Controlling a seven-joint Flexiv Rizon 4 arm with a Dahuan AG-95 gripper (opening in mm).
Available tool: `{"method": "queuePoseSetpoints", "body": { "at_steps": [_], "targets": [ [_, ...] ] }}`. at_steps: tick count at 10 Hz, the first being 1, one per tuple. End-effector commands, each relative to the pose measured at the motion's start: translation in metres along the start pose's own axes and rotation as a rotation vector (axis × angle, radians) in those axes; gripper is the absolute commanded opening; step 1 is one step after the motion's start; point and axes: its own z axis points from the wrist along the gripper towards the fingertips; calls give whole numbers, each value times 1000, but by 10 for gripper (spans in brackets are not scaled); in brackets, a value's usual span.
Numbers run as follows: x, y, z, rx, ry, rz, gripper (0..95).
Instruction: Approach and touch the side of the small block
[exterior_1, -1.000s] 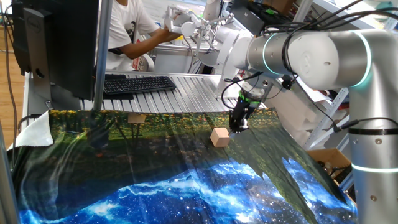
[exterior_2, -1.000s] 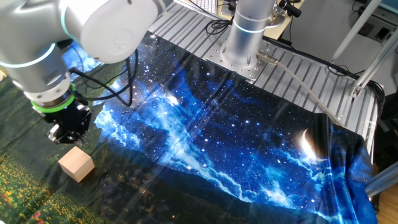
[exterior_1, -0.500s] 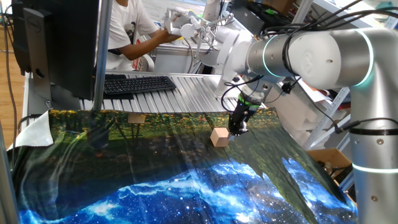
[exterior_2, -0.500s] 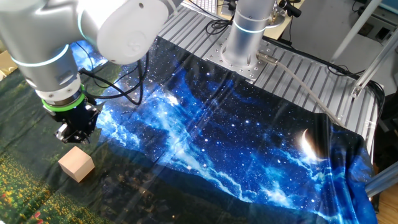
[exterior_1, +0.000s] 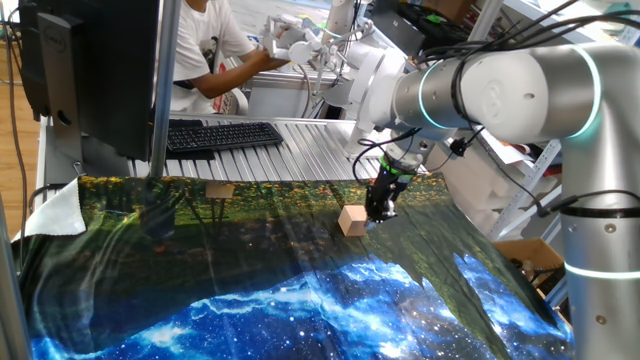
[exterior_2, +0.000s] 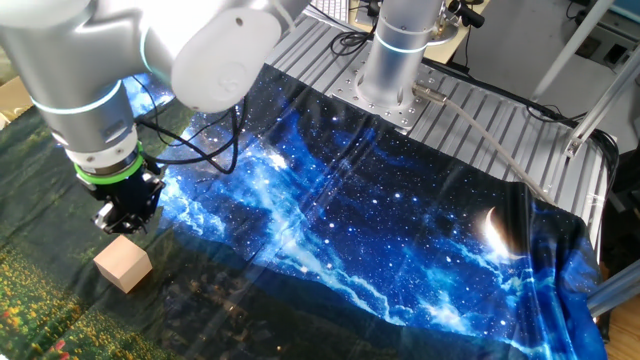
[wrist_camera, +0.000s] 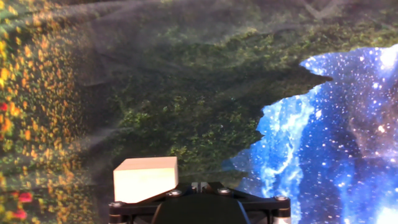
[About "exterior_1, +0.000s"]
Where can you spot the black computer monitor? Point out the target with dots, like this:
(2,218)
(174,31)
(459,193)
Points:
(115,75)

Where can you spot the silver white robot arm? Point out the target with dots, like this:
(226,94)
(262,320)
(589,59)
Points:
(530,90)

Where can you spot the upright aluminium frame pole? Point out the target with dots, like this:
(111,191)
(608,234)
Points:
(165,100)

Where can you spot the white and orange papers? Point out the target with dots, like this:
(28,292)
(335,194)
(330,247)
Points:
(505,150)

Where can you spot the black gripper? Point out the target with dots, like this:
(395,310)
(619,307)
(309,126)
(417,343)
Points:
(382,197)

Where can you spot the small wooden block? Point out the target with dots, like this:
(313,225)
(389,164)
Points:
(352,222)

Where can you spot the white perforated shelf rail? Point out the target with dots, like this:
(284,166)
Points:
(525,190)

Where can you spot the white chair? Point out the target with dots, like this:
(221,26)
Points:
(239,102)

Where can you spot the landscape and galaxy printed cloth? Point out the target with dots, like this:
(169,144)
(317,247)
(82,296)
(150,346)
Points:
(250,280)

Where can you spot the person in white t-shirt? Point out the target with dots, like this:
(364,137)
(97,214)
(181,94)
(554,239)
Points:
(192,50)

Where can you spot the person bare forearm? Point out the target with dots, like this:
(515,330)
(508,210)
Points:
(230,80)

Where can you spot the brown cardboard box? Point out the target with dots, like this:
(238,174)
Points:
(540,252)

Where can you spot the black computer keyboard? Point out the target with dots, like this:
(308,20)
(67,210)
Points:
(225,136)

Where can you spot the grey metal bench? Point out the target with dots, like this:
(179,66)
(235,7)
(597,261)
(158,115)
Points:
(280,97)

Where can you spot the black equipment case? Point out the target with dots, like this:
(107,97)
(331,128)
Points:
(425,17)

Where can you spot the person bare hand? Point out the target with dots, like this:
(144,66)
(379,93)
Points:
(272,59)

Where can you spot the white foam block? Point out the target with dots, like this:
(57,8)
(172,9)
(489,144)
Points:
(465,175)

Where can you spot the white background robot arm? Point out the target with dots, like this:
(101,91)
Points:
(340,17)

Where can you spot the grey frame post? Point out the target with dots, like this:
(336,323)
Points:
(10,300)

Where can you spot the white teleoperation device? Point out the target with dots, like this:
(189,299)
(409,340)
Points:
(300,50)

